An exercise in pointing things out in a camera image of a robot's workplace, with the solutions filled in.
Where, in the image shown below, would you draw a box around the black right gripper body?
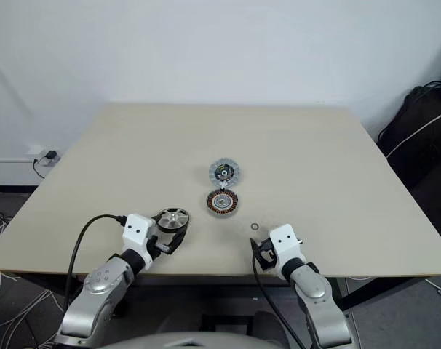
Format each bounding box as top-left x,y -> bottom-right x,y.
256,238 -> 279,272

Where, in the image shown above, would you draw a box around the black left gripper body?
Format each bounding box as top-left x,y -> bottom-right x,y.
147,234 -> 172,257

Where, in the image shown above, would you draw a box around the black rimmed silver motor rotor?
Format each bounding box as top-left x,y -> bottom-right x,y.
156,206 -> 191,234

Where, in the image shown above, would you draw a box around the copper wound motor stator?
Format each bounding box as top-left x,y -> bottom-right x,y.
205,189 -> 241,219

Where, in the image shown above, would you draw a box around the round metal gear part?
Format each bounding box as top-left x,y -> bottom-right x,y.
208,157 -> 245,190

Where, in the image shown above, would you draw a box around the grey robot torso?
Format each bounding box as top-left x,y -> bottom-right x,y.
100,329 -> 283,349

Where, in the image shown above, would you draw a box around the black fabric bag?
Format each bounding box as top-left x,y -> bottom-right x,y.
376,81 -> 441,237

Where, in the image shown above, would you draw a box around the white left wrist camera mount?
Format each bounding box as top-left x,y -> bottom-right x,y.
121,213 -> 159,270

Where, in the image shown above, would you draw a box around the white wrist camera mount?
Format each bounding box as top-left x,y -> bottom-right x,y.
121,213 -> 159,270
269,224 -> 309,281

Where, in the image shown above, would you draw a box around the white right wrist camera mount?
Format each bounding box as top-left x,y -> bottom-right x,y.
269,224 -> 309,281

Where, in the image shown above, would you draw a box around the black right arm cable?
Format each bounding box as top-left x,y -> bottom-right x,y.
252,249 -> 298,349

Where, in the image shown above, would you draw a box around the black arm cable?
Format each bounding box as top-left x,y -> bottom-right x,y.
64,214 -> 129,313
252,249 -> 298,349

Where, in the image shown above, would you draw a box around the black table frame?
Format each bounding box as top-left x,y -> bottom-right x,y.
18,274 -> 431,321

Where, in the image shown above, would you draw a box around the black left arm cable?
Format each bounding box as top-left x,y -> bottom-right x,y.
64,214 -> 129,313

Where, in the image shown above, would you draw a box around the tangled white floor cables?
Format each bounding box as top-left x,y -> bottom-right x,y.
0,214 -> 72,349

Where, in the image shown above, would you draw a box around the black charger cable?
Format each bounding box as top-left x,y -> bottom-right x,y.
33,156 -> 47,179

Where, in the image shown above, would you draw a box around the white wall socket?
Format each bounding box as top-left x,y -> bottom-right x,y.
25,145 -> 61,167

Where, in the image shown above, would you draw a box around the white wall trunking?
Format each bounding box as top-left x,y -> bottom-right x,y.
0,158 -> 47,187

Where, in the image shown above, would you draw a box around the thin white cord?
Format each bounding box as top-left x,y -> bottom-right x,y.
386,108 -> 441,158

